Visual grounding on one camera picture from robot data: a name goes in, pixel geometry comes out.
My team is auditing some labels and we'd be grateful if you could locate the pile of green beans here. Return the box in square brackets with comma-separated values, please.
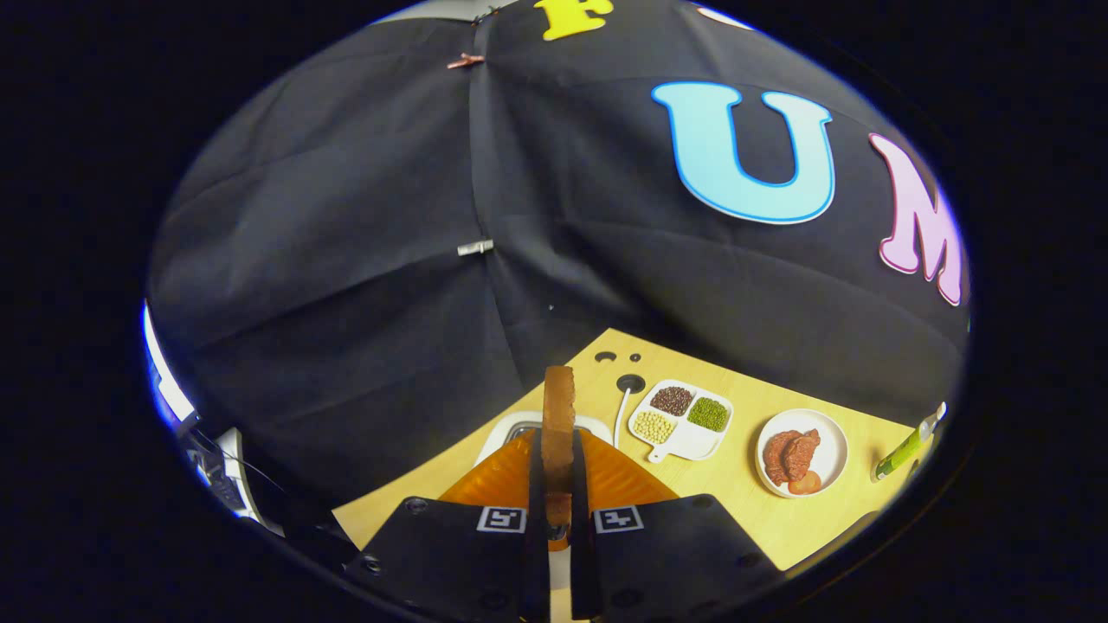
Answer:
[688, 397, 731, 434]

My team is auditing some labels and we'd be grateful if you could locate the white sectioned dish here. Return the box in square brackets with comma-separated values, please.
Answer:
[627, 379, 735, 465]

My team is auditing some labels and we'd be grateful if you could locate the white round plate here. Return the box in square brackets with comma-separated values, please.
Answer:
[756, 408, 849, 499]

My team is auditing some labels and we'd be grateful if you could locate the green label plastic bottle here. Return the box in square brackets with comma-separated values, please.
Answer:
[872, 402, 948, 482]

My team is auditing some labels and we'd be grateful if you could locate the white toaster cable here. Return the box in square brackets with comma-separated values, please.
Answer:
[613, 385, 637, 449]

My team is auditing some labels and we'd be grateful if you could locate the pile of yellow beans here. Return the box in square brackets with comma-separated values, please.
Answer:
[633, 411, 677, 446]

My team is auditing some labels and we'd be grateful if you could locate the black backdrop cloth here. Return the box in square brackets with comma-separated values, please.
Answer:
[147, 0, 970, 511]

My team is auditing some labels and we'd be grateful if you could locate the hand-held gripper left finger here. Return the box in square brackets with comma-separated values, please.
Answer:
[345, 428, 551, 623]

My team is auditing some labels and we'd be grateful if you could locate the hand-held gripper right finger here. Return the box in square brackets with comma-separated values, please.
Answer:
[567, 428, 784, 623]

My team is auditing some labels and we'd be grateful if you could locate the brown meat piece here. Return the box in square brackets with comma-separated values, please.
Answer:
[782, 428, 821, 482]
[763, 430, 802, 485]

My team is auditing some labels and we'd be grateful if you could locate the toasted bread slice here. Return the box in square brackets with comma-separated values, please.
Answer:
[540, 365, 577, 553]

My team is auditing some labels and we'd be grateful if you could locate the white toaster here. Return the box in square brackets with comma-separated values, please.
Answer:
[474, 410, 614, 620]

